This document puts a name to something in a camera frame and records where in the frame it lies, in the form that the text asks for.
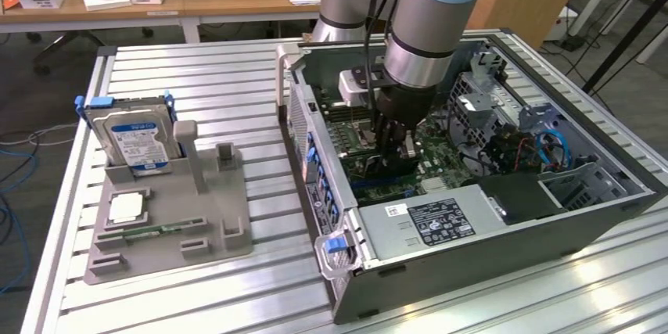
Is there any green motherboard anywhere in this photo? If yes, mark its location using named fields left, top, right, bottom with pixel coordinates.
left=312, top=89, right=483, bottom=210

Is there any blue data wire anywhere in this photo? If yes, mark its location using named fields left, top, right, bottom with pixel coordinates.
left=536, top=127, right=575, bottom=174

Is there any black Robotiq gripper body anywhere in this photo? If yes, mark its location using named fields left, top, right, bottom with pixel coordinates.
left=373, top=82, right=439, bottom=134

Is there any perforated metal disk bay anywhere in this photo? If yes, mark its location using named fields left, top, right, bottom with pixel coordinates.
left=448, top=70, right=524, bottom=148

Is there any dark grey open PC case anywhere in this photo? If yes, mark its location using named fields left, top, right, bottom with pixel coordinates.
left=275, top=27, right=668, bottom=325

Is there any blue network cable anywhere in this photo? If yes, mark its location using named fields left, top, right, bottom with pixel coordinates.
left=0, top=145, right=41, bottom=296

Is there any CPU socket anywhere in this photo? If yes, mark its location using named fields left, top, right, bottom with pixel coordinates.
left=353, top=118, right=377, bottom=152

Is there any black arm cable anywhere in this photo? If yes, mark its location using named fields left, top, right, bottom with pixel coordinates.
left=363, top=0, right=396, bottom=128

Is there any silver CPU chip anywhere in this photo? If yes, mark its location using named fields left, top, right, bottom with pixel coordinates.
left=107, top=193, right=147, bottom=225

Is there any blue case release latch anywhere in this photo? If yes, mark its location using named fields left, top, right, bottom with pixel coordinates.
left=324, top=233, right=348, bottom=254

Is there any blue card retention clip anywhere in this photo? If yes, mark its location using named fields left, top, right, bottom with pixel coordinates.
left=305, top=130, right=344, bottom=229

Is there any hard disk with blue carrier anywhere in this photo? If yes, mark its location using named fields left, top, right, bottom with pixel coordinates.
left=75, top=91, right=181, bottom=178

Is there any grey metal disk bay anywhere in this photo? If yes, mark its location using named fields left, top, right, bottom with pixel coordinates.
left=536, top=160, right=633, bottom=213

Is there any black power adapter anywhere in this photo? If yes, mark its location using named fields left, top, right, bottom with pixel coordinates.
left=560, top=35, right=589, bottom=52

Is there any blue expansion slot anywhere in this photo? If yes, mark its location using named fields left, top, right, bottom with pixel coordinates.
left=349, top=175, right=411, bottom=191

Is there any grey power supply unit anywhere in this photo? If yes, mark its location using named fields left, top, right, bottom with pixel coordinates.
left=357, top=185, right=508, bottom=261

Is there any Nvidia graphics card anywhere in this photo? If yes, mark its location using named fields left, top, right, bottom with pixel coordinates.
left=357, top=153, right=421, bottom=183

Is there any bare green RAM stick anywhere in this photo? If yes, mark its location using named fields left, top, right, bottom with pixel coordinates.
left=99, top=221, right=209, bottom=242

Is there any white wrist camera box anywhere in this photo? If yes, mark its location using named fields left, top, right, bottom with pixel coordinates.
left=337, top=69, right=379, bottom=108

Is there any small silver chipset heatsink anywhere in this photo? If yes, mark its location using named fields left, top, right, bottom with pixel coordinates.
left=419, top=178, right=451, bottom=195

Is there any grey printed parts rack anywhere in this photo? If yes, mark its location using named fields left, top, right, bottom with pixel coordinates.
left=83, top=119, right=256, bottom=287

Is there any black tripod pole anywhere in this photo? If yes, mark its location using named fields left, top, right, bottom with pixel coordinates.
left=580, top=0, right=668, bottom=95

